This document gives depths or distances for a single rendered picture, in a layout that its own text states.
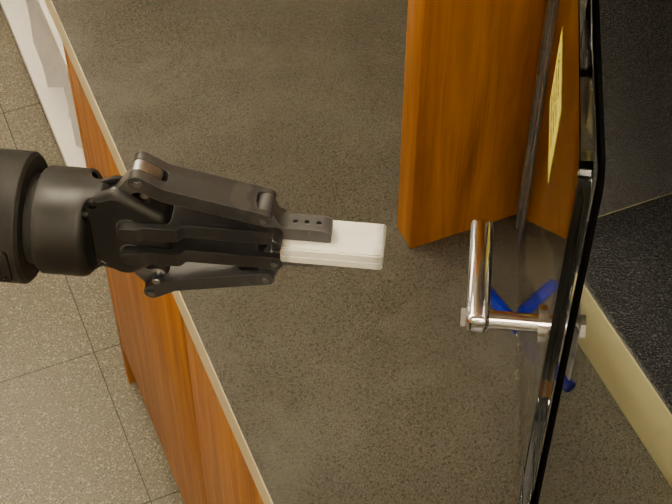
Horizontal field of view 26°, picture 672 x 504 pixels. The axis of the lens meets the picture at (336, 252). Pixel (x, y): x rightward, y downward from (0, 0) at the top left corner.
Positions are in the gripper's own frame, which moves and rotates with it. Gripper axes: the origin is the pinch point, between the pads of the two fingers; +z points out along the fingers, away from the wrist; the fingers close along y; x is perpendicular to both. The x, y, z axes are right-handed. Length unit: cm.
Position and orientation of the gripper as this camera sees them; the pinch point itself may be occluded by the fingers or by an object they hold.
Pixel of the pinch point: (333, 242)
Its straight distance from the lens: 99.3
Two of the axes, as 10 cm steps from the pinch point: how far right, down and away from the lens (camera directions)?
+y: 0.1, -6.4, -7.7
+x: 1.0, -7.6, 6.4
